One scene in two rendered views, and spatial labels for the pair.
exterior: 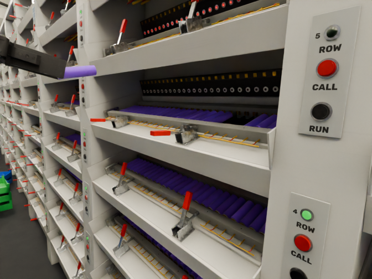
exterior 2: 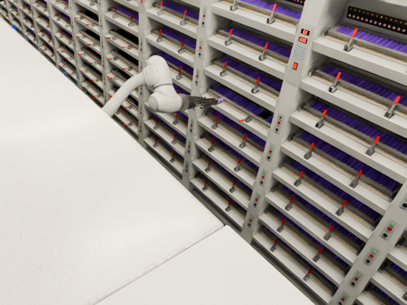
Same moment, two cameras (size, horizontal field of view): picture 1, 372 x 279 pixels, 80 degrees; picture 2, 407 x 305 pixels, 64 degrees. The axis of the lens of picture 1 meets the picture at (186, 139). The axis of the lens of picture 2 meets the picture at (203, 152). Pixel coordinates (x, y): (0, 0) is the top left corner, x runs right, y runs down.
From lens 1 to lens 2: 1.60 m
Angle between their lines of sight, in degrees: 26
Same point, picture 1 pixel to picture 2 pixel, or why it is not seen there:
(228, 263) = (255, 155)
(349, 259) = (276, 154)
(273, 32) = (272, 109)
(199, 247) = (247, 150)
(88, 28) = (205, 53)
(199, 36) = (256, 98)
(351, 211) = (278, 147)
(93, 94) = (203, 81)
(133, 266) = (217, 155)
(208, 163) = (254, 130)
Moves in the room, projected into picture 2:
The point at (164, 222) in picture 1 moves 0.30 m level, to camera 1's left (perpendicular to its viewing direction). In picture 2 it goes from (235, 142) to (189, 136)
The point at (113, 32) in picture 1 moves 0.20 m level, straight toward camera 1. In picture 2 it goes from (214, 51) to (224, 62)
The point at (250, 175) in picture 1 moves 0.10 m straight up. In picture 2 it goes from (263, 136) to (267, 121)
